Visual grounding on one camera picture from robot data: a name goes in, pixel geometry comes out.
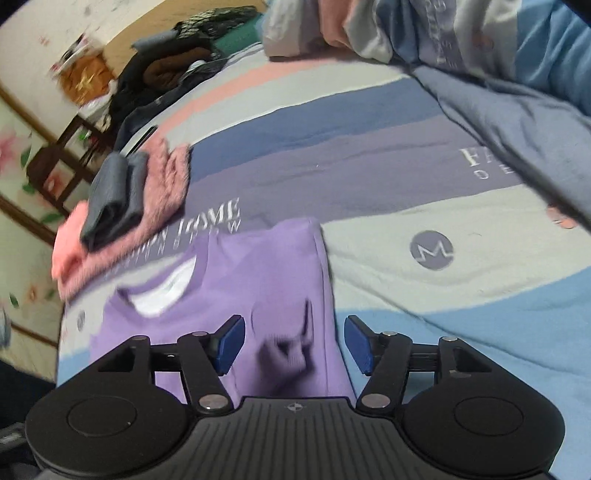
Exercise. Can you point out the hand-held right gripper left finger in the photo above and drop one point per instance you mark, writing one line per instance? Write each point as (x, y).
(232, 340)

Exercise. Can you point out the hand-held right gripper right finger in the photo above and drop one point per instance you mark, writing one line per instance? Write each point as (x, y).
(356, 342)

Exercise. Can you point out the purple t-shirt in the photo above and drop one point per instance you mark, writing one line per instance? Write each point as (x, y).
(258, 277)

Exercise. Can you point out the pile of dark clothes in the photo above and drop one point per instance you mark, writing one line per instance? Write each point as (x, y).
(161, 69)

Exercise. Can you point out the pink fuzzy garment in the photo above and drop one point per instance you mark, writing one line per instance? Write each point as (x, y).
(161, 184)

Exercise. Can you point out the striped bed sheet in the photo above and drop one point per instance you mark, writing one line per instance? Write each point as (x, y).
(369, 161)

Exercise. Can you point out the folded grey garment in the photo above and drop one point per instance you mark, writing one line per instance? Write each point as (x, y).
(111, 203)

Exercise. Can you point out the dark wooden chair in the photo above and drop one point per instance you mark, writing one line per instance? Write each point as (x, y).
(60, 161)

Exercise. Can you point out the orange bag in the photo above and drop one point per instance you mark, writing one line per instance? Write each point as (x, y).
(85, 78)

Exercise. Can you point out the green cloth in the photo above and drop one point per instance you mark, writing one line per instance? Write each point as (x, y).
(238, 39)

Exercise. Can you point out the striped rolled quilt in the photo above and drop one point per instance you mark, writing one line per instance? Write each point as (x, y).
(438, 32)

